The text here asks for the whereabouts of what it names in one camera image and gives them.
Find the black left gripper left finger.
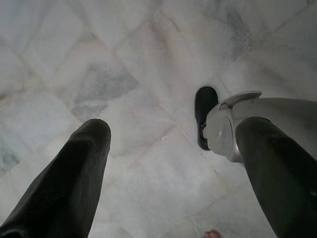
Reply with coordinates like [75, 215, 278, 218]
[0, 118, 111, 238]

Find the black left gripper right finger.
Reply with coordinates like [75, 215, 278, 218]
[235, 117, 317, 238]

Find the silver robot leg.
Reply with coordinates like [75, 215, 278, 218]
[203, 91, 317, 164]

